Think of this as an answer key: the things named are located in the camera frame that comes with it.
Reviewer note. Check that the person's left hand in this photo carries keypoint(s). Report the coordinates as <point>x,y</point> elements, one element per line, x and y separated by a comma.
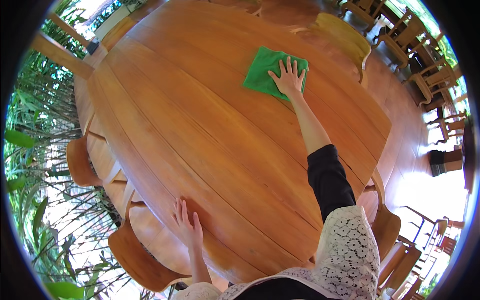
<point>190,232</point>

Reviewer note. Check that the person's right hand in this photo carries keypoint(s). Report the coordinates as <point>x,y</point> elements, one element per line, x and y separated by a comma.
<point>289,83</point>

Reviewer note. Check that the green cleaning cloth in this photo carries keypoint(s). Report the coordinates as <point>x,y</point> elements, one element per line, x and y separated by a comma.
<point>262,71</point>

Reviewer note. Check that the yellowish wooden chair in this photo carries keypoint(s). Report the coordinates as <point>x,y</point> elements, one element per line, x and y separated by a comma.
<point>345,37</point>

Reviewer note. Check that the wooden armchair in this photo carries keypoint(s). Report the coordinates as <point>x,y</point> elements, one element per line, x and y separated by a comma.
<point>397,41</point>
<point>362,11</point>
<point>450,127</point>
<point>431,80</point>

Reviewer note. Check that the person's body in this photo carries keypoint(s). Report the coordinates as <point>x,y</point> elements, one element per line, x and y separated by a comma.
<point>345,255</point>

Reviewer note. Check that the green garden plants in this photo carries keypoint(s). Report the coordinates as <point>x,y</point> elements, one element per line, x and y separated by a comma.
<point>33,150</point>

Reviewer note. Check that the group of chairs and tables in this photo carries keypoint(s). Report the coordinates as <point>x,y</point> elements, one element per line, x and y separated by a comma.
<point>438,240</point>

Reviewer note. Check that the wooden railing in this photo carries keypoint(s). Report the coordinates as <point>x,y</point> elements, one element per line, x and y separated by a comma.
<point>62,56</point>

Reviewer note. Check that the dark wooden post base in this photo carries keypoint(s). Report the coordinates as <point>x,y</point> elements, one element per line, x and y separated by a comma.
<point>444,162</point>

